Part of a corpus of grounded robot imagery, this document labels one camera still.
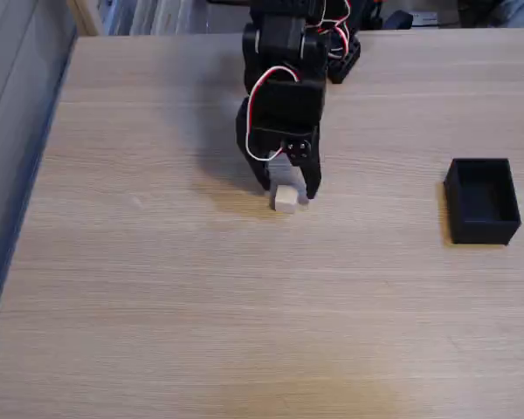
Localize white block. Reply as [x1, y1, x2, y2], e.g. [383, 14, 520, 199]
[270, 186, 300, 216]

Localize black open box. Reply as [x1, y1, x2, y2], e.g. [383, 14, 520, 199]
[442, 157, 523, 246]

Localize black device with orange part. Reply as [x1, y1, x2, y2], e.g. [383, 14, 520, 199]
[362, 0, 384, 31]

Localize dark blue rounded object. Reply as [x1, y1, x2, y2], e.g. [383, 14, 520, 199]
[383, 10, 415, 31]

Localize white slatted panels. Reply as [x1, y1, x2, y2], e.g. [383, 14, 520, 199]
[128, 0, 196, 37]

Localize white red gripper cable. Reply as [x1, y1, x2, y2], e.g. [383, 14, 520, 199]
[245, 65, 301, 162]

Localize white red arm cables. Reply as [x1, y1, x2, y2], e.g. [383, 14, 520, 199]
[306, 0, 355, 58]

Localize light wooden post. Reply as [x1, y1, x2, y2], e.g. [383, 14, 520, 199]
[65, 0, 105, 38]

